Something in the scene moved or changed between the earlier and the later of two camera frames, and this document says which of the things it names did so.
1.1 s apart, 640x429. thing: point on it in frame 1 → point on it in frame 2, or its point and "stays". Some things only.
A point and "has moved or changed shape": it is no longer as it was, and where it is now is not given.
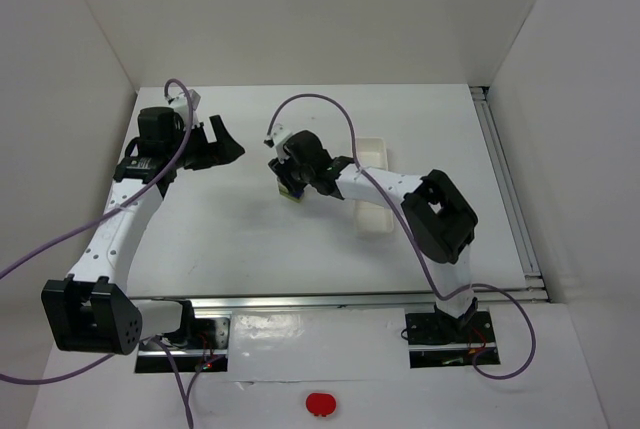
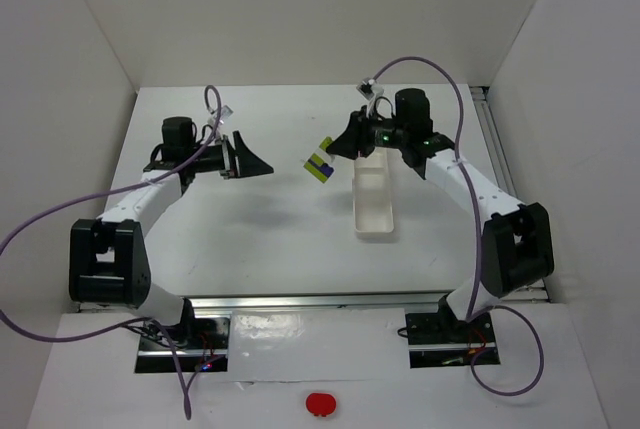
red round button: x=320 y=403 stays
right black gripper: x=288 y=175 → x=363 y=131
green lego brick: x=289 y=195 has moved or changed shape
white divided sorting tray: x=371 y=219 stays
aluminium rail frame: x=537 y=290 stays
